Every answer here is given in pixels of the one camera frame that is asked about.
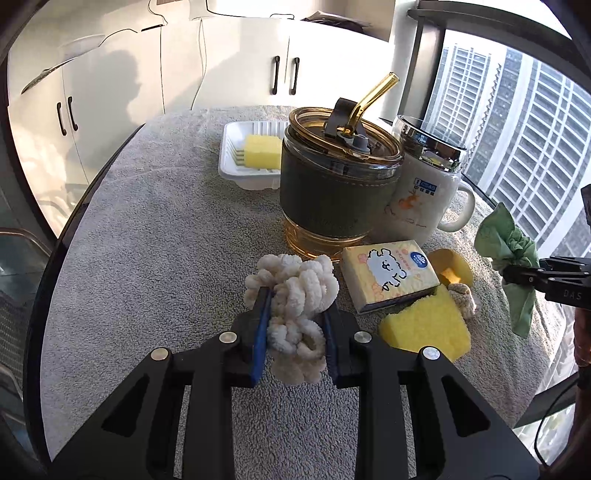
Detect white cable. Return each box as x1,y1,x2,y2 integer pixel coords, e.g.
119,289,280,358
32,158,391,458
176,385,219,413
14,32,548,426
195,18,207,110

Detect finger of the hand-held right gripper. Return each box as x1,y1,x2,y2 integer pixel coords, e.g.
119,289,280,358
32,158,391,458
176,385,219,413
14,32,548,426
501,256,563,290

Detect white mug with metal lid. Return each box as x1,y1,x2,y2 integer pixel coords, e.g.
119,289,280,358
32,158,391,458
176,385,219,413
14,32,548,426
369,114,476,246

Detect yellow sponge block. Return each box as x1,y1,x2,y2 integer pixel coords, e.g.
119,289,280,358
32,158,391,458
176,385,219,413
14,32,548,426
243,133,284,171

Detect green tumbler with straw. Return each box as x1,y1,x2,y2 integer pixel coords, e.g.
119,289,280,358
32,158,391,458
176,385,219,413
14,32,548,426
279,72,406,257

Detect yellow tissue pack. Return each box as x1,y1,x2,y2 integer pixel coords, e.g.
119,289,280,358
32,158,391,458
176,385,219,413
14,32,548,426
341,240,441,316

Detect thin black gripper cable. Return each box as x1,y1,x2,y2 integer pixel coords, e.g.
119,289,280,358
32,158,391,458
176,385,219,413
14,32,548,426
534,377,583,468

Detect white fluffy scrunchie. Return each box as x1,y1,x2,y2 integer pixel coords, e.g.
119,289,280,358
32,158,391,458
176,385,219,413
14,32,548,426
243,252,341,384

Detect high-rise buildings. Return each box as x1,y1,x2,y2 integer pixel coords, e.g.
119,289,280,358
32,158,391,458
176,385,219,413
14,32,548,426
424,41,591,278

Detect grey towel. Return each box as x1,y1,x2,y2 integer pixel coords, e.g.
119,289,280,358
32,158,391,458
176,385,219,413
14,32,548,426
44,105,578,480

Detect white plastic tray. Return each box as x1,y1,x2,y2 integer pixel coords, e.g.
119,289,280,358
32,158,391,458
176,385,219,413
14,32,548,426
218,121,290,191

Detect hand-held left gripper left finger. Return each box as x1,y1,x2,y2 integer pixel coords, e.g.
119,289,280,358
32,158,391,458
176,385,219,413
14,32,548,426
48,286,274,480

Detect person's right forearm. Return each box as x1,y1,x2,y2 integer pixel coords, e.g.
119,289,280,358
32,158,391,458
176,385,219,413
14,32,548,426
573,305,591,370

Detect yellow notched sponge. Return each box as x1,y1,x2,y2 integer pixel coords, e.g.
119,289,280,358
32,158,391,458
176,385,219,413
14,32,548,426
378,283,473,362

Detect green ribbon scrunchie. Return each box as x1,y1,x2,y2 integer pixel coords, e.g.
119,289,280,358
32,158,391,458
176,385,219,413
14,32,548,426
475,202,541,338

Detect black window frame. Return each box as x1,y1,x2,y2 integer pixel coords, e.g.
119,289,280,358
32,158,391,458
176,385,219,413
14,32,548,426
392,0,583,121

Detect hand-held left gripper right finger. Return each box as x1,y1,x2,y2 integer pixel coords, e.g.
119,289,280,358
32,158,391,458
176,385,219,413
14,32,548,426
321,307,542,480

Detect white cabinet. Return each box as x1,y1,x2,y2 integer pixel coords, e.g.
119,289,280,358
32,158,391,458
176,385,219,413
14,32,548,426
7,13,394,232

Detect white crocheted scrubber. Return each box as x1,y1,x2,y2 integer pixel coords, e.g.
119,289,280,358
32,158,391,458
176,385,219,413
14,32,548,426
448,282,482,320

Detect yellow egg-shaped sponge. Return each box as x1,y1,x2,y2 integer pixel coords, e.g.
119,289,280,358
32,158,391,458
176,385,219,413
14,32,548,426
426,248,474,288

